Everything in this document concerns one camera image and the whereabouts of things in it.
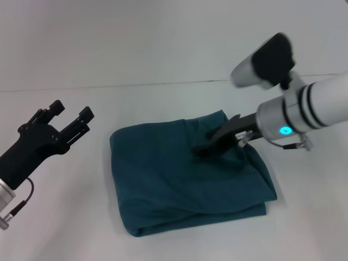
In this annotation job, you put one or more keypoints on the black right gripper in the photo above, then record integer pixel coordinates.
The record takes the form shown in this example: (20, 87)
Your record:
(231, 130)

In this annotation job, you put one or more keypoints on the teal t-shirt with FREE print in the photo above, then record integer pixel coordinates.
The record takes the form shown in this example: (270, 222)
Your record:
(176, 185)

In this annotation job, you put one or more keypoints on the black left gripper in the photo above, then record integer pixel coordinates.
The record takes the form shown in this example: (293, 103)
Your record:
(30, 149)

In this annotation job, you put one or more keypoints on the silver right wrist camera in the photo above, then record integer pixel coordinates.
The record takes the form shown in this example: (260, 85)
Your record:
(266, 62)

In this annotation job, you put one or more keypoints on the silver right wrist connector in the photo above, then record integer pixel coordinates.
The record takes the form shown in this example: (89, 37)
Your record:
(244, 140)

